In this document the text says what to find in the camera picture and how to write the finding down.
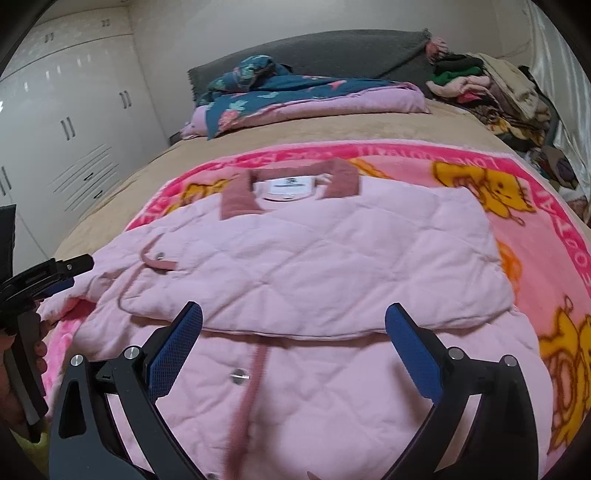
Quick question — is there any blue floral pink quilt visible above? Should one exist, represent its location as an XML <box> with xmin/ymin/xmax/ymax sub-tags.
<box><xmin>180</xmin><ymin>54</ymin><xmax>431</xmax><ymax>141</ymax></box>

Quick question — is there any grey padded headboard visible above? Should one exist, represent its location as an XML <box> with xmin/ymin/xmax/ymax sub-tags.
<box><xmin>187</xmin><ymin>28</ymin><xmax>437</xmax><ymax>106</ymax></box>

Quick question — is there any pile of mixed clothes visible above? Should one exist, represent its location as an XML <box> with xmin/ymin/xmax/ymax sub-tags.
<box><xmin>425</xmin><ymin>37</ymin><xmax>583</xmax><ymax>195</ymax></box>

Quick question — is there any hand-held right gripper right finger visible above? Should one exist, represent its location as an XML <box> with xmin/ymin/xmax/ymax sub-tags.
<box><xmin>385</xmin><ymin>302</ymin><xmax>540</xmax><ymax>480</ymax></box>

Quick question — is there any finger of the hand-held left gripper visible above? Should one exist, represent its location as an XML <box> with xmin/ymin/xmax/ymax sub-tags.
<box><xmin>14</xmin><ymin>253</ymin><xmax>95</xmax><ymax>283</ymax></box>
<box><xmin>0</xmin><ymin>276</ymin><xmax>76</xmax><ymax>319</ymax></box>

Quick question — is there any white wardrobe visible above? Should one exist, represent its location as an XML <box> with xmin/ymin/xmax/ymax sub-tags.
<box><xmin>0</xmin><ymin>9</ymin><xmax>170</xmax><ymax>278</ymax></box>

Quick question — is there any pink quilted jacket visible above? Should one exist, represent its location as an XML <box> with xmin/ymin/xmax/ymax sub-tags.
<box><xmin>37</xmin><ymin>157</ymin><xmax>555</xmax><ymax>480</ymax></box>

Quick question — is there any beige bedspread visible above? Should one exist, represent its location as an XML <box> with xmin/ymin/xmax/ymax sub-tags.
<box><xmin>54</xmin><ymin>98</ymin><xmax>532</xmax><ymax>259</ymax></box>

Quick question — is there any person's left hand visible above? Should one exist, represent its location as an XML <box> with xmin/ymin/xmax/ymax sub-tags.
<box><xmin>0</xmin><ymin>318</ymin><xmax>51</xmax><ymax>428</ymax></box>

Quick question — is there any white satin curtain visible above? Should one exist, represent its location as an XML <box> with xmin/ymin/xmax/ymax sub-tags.
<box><xmin>526</xmin><ymin>4</ymin><xmax>591</xmax><ymax>185</ymax></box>

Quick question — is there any pink printed bear blanket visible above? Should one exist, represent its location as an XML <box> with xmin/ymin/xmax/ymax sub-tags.
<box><xmin>39</xmin><ymin>137</ymin><xmax>591</xmax><ymax>480</ymax></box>

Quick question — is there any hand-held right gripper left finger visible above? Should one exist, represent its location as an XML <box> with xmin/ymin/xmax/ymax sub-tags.
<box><xmin>48</xmin><ymin>301</ymin><xmax>206</xmax><ymax>480</ymax></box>

